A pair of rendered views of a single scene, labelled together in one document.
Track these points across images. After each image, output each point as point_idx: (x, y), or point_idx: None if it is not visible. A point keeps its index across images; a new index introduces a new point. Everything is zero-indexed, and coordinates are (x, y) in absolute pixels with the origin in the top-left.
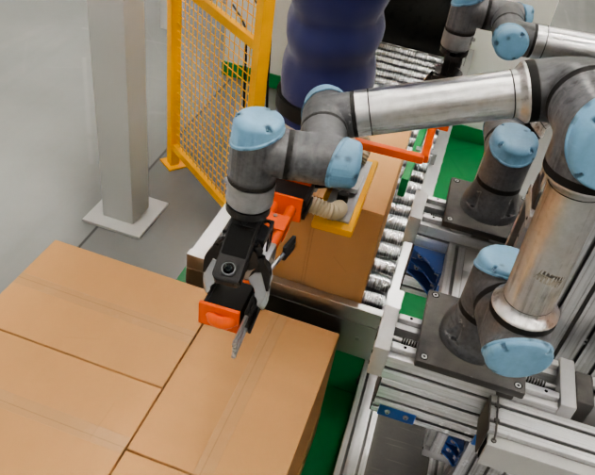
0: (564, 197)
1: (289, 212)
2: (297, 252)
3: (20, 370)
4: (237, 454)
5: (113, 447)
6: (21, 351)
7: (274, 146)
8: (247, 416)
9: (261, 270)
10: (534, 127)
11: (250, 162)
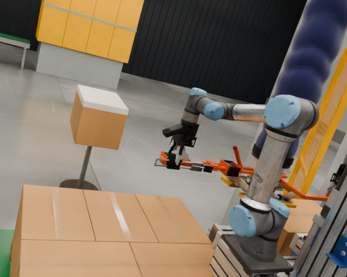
0: (267, 135)
1: (221, 166)
2: None
3: (129, 209)
4: (156, 272)
5: (126, 238)
6: (136, 206)
7: (197, 97)
8: (174, 270)
9: (180, 144)
10: None
11: (189, 99)
